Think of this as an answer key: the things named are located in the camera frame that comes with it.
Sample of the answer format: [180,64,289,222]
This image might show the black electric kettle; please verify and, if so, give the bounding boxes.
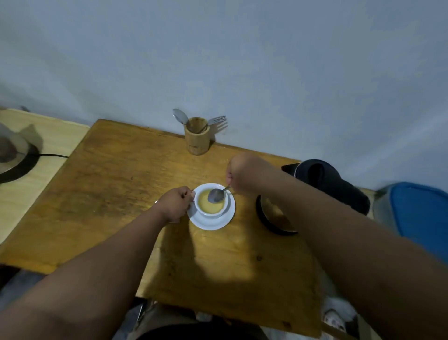
[255,159,371,236]

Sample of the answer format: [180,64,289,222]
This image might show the yellowish tea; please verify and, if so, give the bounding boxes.
[197,189,225,215]

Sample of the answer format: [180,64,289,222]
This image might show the white ceramic cup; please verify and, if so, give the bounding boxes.
[193,185,230,219]

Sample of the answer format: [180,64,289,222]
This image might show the person's left hand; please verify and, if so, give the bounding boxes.
[153,186,196,224]

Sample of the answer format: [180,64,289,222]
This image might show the person's right hand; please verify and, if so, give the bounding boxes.
[226,153,278,197]

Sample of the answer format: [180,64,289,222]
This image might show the metal spoon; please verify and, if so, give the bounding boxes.
[172,108,190,126]

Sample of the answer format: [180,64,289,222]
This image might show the grey pot with black base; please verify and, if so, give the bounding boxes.
[0,122,40,185]

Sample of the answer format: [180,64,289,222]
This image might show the person's black shorts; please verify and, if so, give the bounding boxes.
[138,319,260,340]

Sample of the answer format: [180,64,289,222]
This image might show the person's left forearm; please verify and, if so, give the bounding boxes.
[0,207,168,340]

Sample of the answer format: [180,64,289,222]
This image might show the white cloth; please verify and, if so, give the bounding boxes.
[320,270,359,335]

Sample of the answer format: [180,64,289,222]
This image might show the blue and grey plastic bin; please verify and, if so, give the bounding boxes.
[372,182,448,265]

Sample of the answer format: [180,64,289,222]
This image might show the bamboo utensil holder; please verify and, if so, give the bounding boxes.
[184,117,211,156]

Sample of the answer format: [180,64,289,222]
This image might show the person's right forearm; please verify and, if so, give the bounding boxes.
[261,165,448,340]

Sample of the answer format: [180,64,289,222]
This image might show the metal fork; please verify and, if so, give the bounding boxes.
[199,115,228,134]

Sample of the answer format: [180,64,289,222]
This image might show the white saucer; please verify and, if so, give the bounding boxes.
[186,183,236,231]

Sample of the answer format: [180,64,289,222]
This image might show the metal teaspoon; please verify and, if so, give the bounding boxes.
[207,185,232,204]

